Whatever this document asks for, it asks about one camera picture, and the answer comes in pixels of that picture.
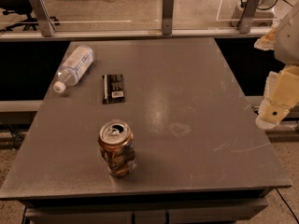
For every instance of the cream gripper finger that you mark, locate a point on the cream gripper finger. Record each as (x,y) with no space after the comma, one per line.
(266,42)
(281,94)

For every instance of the orange soda can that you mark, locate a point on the orange soda can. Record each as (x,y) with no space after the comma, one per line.
(116,142)

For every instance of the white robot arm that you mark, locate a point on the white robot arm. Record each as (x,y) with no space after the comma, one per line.
(286,48)

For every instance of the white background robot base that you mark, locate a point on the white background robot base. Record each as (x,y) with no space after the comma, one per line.
(263,16)

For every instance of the grey metal railing beam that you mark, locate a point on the grey metal railing beam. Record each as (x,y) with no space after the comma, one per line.
(130,34)

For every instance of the grey table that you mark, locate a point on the grey table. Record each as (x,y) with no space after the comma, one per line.
(199,155)

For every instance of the black snack bar packet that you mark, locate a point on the black snack bar packet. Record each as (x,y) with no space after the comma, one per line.
(113,89)

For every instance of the clear plastic water bottle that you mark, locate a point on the clear plastic water bottle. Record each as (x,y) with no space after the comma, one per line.
(73,68)

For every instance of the black office chair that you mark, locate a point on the black office chair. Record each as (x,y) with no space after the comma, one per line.
(20,7)

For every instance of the right metal railing post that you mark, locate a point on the right metal railing post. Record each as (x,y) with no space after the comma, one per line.
(246,21)

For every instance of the metal railing post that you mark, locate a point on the metal railing post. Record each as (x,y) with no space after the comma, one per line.
(46,27)
(167,16)
(246,21)

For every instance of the middle metal railing post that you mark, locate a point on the middle metal railing post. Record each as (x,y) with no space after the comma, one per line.
(167,16)

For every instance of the left metal railing post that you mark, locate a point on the left metal railing post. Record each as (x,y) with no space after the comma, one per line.
(46,27)

